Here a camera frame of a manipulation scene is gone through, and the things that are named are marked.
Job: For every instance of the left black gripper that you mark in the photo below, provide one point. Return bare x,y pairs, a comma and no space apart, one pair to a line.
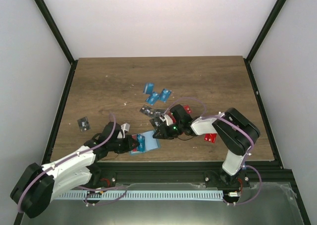
129,144

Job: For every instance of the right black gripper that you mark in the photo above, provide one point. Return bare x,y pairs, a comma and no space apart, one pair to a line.
164,133

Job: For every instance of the teal leather card holder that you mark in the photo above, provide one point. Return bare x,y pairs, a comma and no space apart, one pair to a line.
150,142

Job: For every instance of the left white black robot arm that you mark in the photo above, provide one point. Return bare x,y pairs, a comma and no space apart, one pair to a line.
39,185

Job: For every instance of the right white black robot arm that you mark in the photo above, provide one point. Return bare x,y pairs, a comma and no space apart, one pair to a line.
236,131

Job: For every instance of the red VIP card centre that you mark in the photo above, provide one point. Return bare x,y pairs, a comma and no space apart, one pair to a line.
135,143

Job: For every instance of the blue card lower pile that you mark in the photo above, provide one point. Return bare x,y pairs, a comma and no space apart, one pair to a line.
141,140

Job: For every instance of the black card near holder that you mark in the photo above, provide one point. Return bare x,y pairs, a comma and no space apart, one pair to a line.
156,122

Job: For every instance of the black card beside blue pile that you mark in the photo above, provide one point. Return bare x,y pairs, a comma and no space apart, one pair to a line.
146,110

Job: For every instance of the blue card with stripe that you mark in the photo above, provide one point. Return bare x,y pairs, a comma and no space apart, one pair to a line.
148,88

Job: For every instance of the red VIP card far right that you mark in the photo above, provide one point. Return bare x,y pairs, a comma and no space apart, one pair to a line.
210,137

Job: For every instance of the grey metal tray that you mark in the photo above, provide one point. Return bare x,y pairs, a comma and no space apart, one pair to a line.
275,204

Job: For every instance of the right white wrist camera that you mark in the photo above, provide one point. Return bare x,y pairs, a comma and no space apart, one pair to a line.
166,119

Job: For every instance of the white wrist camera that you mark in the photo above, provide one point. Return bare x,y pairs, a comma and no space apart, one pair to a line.
166,119
124,130

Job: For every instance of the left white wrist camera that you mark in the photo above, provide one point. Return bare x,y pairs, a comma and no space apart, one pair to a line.
124,130

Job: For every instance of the black aluminium front rail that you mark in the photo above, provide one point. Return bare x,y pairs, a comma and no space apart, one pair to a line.
181,172

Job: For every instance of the light blue slotted cable duct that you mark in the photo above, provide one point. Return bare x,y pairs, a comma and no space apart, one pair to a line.
160,195

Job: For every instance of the right black frame post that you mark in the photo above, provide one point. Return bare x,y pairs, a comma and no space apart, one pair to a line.
265,29

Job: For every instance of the black frame post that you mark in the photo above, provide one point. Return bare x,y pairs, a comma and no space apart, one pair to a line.
54,29
265,29

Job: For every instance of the left black frame post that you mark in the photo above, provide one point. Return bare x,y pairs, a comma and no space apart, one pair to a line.
54,29

